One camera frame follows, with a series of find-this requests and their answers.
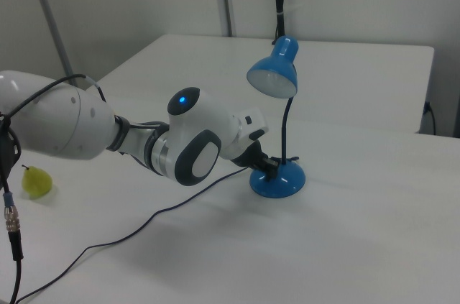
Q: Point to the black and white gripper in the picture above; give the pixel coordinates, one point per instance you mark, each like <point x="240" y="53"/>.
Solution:
<point x="249" y="128"/>

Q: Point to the blue desk lamp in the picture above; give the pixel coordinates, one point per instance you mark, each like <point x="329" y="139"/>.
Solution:
<point x="278" y="182"/>

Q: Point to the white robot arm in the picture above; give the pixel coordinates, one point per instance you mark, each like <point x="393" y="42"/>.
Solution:
<point x="108" y="131"/>

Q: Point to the white side table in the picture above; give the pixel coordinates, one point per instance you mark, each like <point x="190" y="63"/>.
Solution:
<point x="341" y="77"/>

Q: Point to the green pear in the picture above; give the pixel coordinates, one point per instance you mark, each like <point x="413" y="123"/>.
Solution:
<point x="36" y="183"/>

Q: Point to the grey metal frame post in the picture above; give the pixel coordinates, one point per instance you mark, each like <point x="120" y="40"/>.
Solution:
<point x="48" y="16"/>

